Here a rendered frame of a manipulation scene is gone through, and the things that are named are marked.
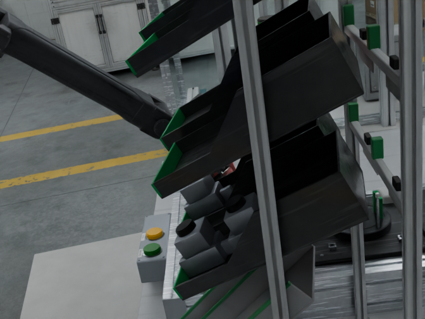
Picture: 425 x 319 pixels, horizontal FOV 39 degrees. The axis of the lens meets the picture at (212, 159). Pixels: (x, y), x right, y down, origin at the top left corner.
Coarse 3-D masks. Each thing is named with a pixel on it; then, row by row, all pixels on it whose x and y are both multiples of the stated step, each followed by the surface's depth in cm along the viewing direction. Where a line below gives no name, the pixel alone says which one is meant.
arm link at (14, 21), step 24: (0, 24) 96; (24, 24) 102; (0, 48) 97; (24, 48) 101; (48, 48) 102; (48, 72) 105; (72, 72) 106; (96, 72) 108; (96, 96) 110; (120, 96) 111; (144, 96) 115; (144, 120) 115; (168, 120) 117
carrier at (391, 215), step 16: (384, 192) 140; (368, 208) 134; (384, 208) 133; (368, 224) 128; (384, 224) 128; (400, 224) 130; (336, 240) 128; (368, 240) 126; (384, 240) 126; (320, 256) 124; (336, 256) 123; (368, 256) 122; (384, 256) 122
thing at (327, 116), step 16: (304, 128) 97; (320, 128) 83; (336, 128) 95; (272, 144) 99; (288, 144) 85; (304, 144) 85; (240, 160) 102; (272, 160) 87; (224, 176) 104; (240, 176) 89; (240, 192) 90; (224, 208) 91
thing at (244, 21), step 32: (416, 0) 60; (416, 32) 61; (256, 64) 62; (416, 64) 63; (256, 96) 64; (416, 96) 64; (256, 128) 66; (416, 128) 66; (256, 160) 67; (416, 160) 67; (416, 192) 69; (416, 224) 71; (352, 256) 113; (416, 256) 73; (416, 288) 75
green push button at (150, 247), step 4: (148, 244) 137; (152, 244) 137; (156, 244) 137; (144, 248) 136; (148, 248) 136; (152, 248) 136; (156, 248) 135; (160, 248) 136; (144, 252) 135; (148, 252) 135; (152, 252) 135; (156, 252) 135
